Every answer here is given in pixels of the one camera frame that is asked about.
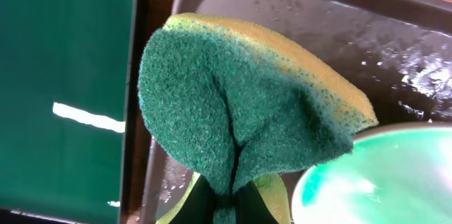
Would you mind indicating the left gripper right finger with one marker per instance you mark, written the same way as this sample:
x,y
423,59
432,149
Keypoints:
x,y
250,207

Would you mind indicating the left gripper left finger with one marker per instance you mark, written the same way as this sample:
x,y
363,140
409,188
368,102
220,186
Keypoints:
x,y
199,205

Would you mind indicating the green yellow sponge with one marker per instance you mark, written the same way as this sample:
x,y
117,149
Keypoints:
x,y
236,103

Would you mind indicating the white plate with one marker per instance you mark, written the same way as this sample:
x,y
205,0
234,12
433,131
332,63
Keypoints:
x,y
395,174

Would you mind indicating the large grey serving tray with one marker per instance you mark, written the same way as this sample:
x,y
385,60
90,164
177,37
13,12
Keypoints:
x,y
397,52

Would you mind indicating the dark green small tray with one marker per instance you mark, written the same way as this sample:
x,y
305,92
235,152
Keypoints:
x,y
64,74

